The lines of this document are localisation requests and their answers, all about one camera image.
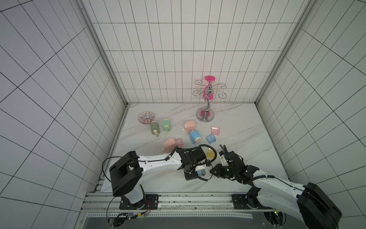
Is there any light green pencil sharpener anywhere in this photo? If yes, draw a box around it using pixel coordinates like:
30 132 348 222
163 118 171 134

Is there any clear yellow tray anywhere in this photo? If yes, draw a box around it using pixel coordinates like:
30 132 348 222
206 148 215 160

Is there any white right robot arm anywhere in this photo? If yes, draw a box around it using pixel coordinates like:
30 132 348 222
210 151 342 229

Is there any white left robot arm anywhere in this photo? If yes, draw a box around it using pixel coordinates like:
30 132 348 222
109 145 212 205

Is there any clear blue tray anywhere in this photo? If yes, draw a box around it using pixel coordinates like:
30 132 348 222
206 134 216 144

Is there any chrome jewelry stand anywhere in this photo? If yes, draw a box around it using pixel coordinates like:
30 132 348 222
192 75 227 123

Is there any patterned ceramic bowl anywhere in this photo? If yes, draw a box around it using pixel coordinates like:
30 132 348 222
138 111 155 125

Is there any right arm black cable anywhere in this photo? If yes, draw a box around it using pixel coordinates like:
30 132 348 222
225 148 329 207

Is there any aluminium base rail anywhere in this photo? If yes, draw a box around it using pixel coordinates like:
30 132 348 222
81 192 270 214

